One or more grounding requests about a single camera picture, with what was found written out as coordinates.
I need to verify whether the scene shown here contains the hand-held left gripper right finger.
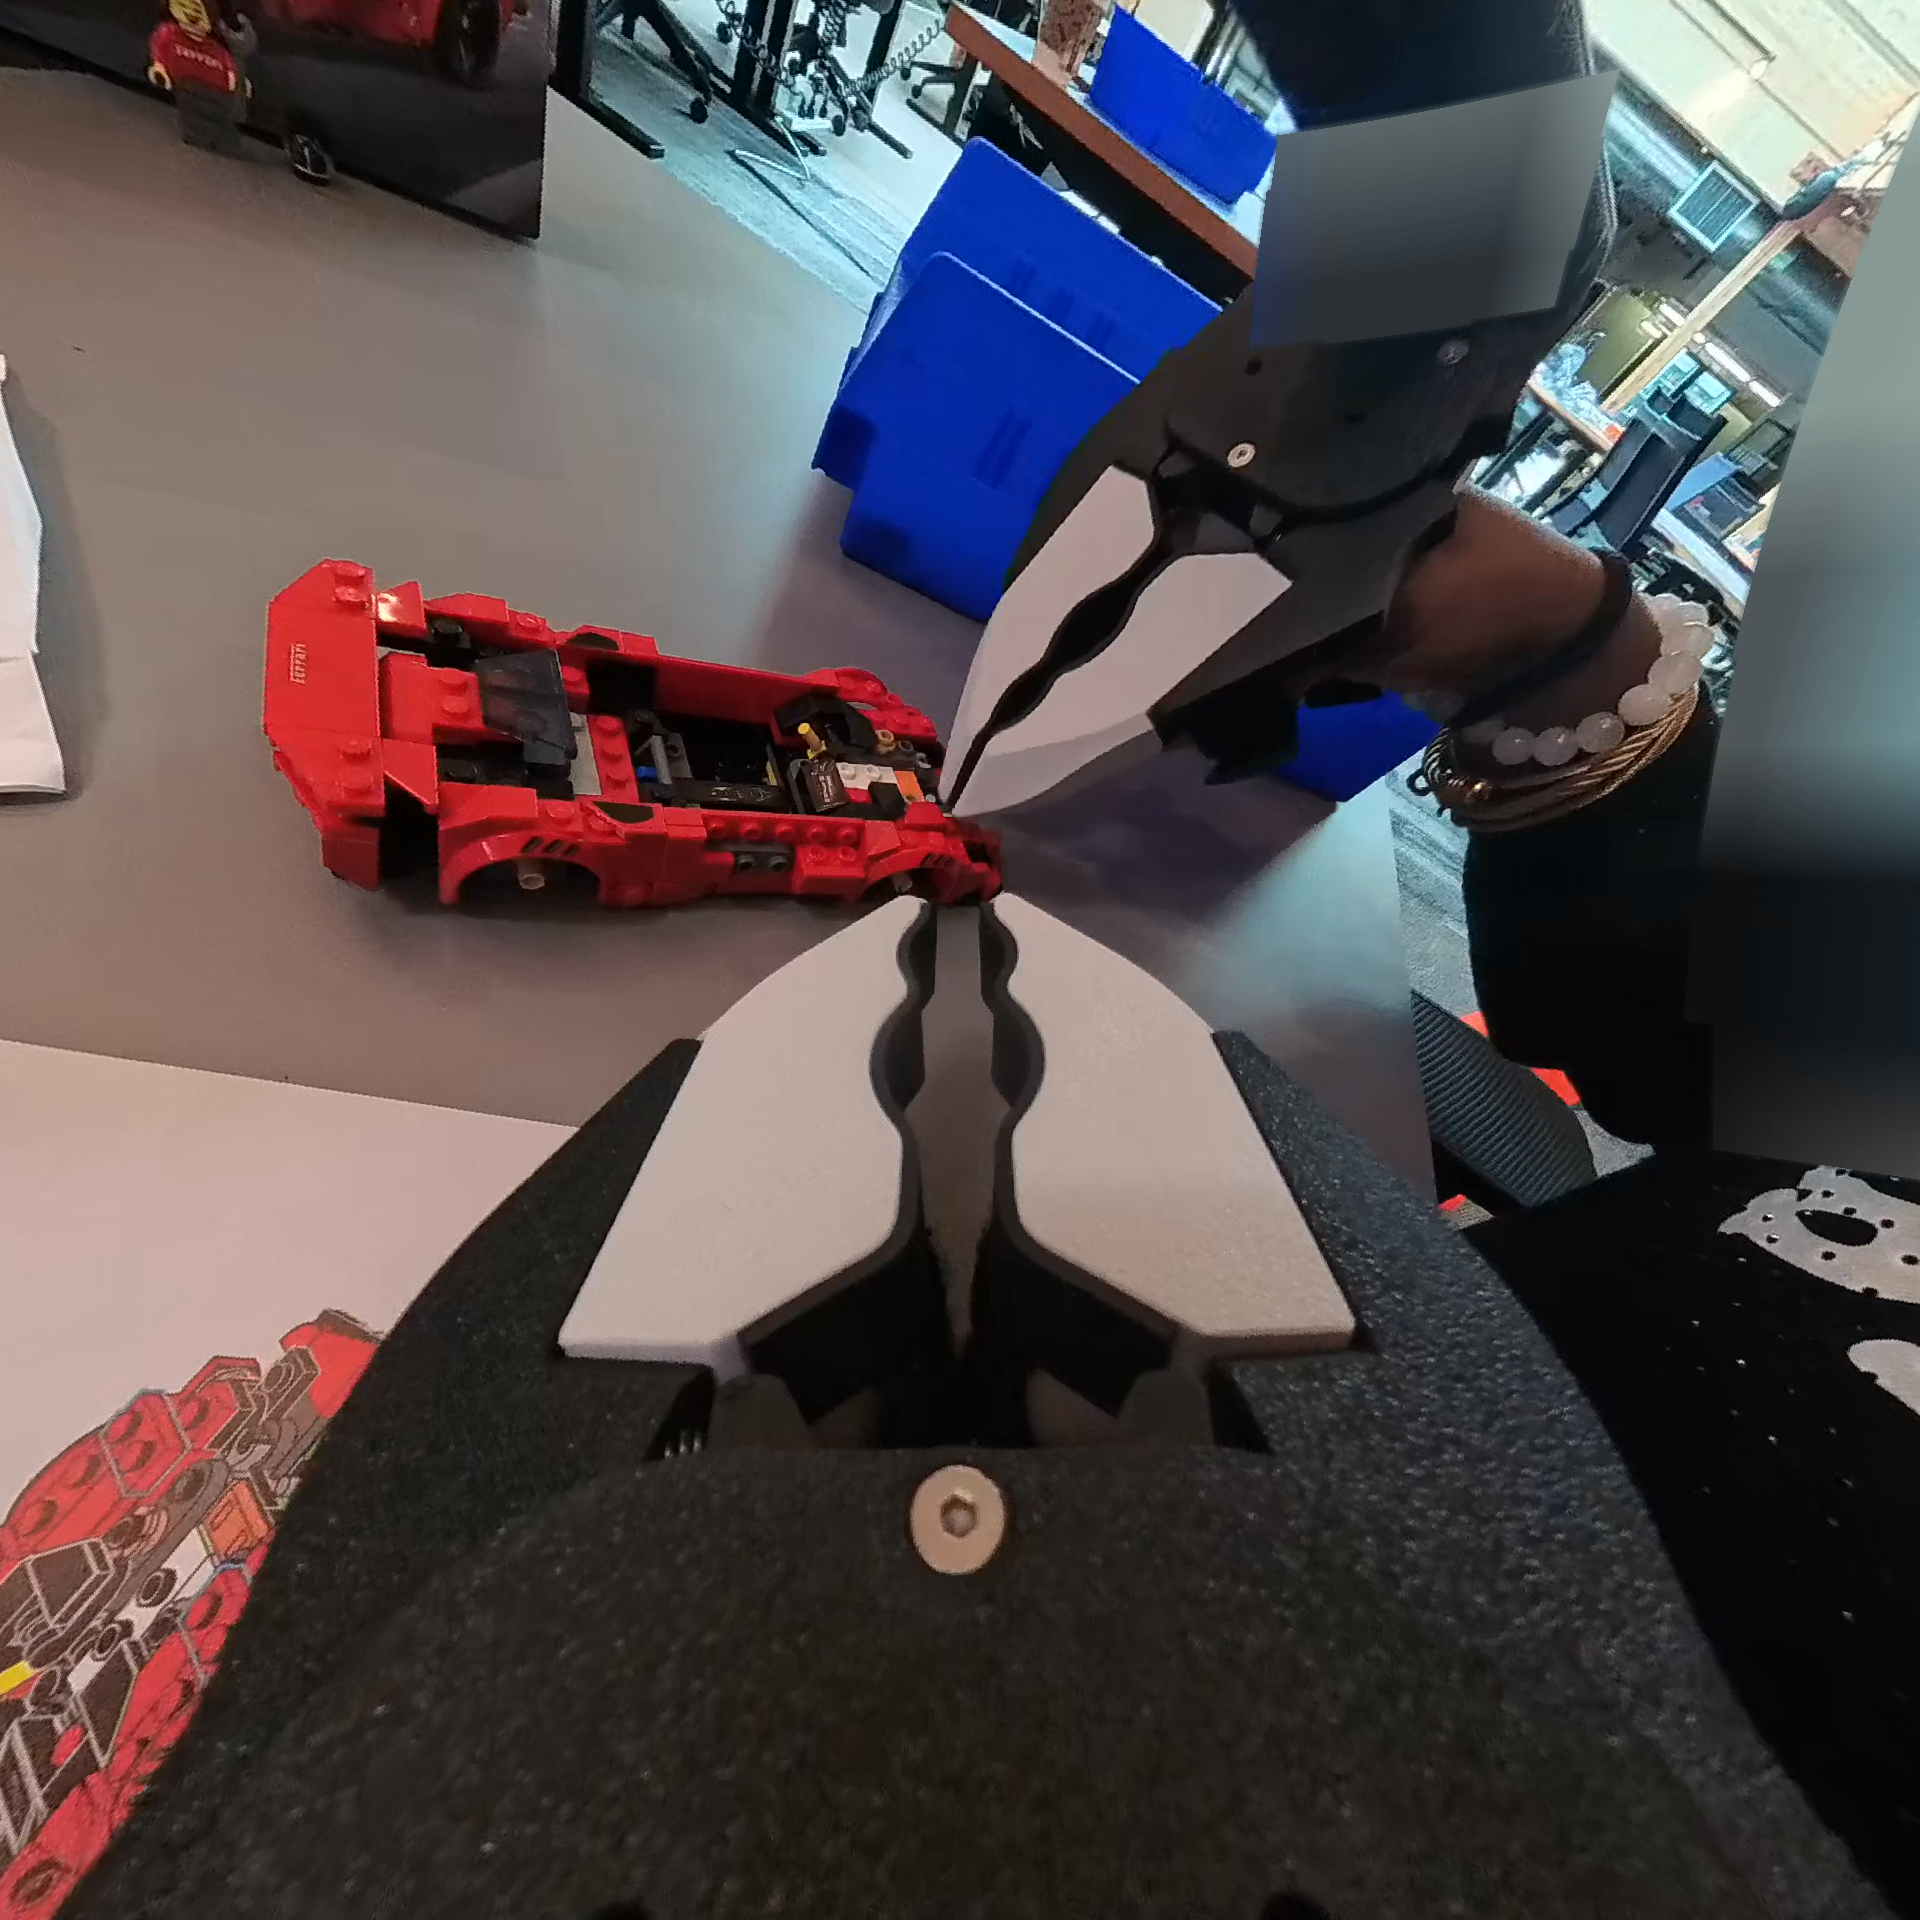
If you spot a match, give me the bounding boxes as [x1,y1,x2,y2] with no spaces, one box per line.
[976,896,1367,1373]

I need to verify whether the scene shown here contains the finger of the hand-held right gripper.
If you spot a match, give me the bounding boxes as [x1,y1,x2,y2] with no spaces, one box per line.
[952,557,1297,817]
[934,462,1161,809]

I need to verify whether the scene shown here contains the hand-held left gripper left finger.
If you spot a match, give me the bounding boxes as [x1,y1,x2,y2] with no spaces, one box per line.
[557,896,945,1389]

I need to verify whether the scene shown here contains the red toy brick car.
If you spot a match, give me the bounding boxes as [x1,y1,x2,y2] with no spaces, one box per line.
[262,557,1002,912]

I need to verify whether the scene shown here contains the person's right forearm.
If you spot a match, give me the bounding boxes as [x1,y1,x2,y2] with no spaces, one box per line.
[1463,704,1728,1155]

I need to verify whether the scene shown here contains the person's right hand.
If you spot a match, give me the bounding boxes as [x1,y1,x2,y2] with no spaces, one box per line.
[1376,490,1642,721]

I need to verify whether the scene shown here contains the blue plastic bin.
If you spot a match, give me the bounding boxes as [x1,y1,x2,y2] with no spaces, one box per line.
[1087,6,1277,203]
[896,136,1225,353]
[814,251,1445,800]

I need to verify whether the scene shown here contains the wooden table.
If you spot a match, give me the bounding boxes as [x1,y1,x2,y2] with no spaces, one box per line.
[941,0,1269,288]

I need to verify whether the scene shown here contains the white instruction booklet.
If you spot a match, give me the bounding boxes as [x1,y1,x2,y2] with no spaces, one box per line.
[0,1038,578,1920]

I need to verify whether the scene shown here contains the black office chair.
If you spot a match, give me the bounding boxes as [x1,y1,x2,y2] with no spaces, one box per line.
[704,0,916,159]

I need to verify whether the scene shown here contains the dark printed toy box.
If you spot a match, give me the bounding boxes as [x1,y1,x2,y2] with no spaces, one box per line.
[0,0,549,241]

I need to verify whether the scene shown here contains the white paper sheet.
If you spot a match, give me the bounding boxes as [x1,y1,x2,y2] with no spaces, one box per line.
[0,353,68,805]

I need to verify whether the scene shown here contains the black hair tie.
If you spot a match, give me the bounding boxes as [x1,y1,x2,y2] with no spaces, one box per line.
[1417,546,1640,744]

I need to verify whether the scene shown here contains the white bead bracelet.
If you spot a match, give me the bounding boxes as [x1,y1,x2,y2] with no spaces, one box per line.
[1456,591,1719,769]

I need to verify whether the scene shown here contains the gold cable bracelet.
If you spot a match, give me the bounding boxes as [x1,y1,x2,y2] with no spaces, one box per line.
[1409,721,1705,835]

